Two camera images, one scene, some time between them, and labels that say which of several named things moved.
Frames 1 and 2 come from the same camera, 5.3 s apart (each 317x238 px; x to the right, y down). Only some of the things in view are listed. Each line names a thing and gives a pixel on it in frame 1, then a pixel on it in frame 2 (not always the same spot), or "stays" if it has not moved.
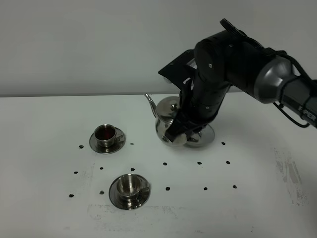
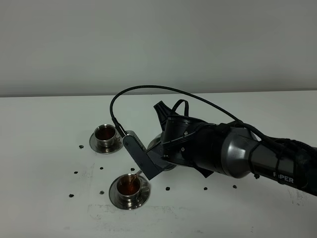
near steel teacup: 129,188 stays
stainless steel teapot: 166,109 to 156,140
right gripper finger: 179,124 to 163,111
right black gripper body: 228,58 to 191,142
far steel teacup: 105,135 stays
